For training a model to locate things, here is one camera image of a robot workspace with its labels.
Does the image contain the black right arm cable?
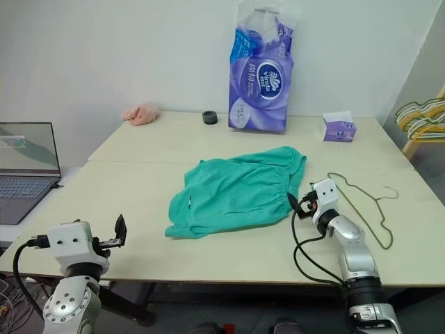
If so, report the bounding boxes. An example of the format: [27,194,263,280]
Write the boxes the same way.
[290,208,349,288]

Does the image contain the olive green wire hanger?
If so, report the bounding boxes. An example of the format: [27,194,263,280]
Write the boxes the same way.
[326,172,401,251]
[394,97,439,118]

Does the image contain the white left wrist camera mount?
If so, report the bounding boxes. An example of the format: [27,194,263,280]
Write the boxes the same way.
[47,221,109,269]

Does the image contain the pink crumpled cloth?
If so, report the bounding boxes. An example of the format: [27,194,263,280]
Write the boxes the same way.
[121,102,161,127]

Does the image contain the purple toilet paper pack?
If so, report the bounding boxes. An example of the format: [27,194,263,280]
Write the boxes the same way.
[227,0,301,134]

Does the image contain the bunch of wire hangers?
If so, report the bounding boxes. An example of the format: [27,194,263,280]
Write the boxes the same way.
[405,120,445,143]

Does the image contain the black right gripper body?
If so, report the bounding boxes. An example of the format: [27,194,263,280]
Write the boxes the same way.
[297,193,319,218]

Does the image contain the wooden clothes rack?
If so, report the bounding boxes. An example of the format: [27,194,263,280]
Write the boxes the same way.
[401,80,445,162]

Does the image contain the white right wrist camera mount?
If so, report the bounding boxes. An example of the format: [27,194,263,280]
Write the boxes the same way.
[309,179,340,224]

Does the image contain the tangled floor cables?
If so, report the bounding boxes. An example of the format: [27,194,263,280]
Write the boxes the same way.
[0,270,48,330]

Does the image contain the black table leg frame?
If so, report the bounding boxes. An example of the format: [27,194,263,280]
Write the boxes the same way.
[99,279,158,327]

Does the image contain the green shirt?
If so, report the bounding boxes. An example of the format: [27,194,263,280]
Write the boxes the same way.
[164,145,309,240]

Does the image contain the grey open laptop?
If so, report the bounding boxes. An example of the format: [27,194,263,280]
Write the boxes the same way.
[0,121,63,225]

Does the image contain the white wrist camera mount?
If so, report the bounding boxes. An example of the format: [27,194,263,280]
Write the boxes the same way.
[309,179,340,224]
[47,221,109,269]

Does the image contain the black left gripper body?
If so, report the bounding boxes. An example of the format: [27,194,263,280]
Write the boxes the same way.
[90,234,124,251]

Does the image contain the dark rounded shape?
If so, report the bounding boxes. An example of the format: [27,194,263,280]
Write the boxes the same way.
[270,317,301,334]

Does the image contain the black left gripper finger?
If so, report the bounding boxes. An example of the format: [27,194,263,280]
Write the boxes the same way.
[114,214,128,246]

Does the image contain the small purple tissue pack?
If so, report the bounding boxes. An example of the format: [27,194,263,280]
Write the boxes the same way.
[321,110,359,143]

